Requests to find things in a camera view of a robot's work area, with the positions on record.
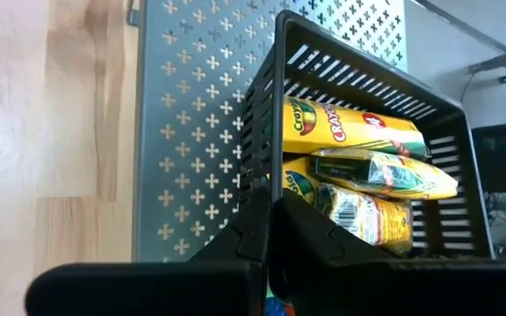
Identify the dark monitor screen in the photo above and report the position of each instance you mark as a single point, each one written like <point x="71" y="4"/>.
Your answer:
<point x="505" y="158"/>

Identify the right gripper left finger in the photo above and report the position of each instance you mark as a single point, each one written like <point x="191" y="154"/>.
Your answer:
<point x="244" y="241"/>

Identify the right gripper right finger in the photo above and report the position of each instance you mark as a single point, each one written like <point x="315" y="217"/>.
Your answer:
<point x="305" y="237"/>

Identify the grey perforated metal stand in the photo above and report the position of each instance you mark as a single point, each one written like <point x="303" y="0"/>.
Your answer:
<point x="191" y="131"/>

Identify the yellow Crayola crayon box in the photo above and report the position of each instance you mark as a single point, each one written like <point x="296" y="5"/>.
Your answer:
<point x="349" y="127"/>

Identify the black plastic slotted basket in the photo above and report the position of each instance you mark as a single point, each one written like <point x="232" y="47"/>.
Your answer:
<point x="279" y="66"/>

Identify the plastic-wrapped crayon pack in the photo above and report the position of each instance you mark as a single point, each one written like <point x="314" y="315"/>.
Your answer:
<point x="389" y="175"/>
<point x="367" y="215"/>

